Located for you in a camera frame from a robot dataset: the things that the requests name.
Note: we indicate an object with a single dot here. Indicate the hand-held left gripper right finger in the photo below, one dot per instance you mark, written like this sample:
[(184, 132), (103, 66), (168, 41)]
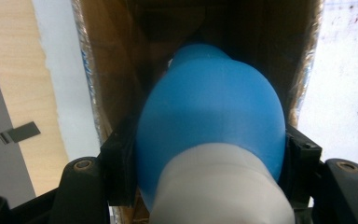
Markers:
[(301, 161)]

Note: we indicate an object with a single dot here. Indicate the grey tape strip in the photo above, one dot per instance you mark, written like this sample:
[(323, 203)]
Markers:
[(20, 132)]

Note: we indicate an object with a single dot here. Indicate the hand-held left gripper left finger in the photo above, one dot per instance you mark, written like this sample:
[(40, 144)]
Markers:
[(121, 161)]

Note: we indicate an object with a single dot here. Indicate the blue cardboard box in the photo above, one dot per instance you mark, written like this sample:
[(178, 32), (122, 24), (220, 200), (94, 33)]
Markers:
[(115, 62)]

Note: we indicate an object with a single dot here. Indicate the blue bottle with white cap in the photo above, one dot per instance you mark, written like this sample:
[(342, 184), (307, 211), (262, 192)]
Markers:
[(211, 118)]

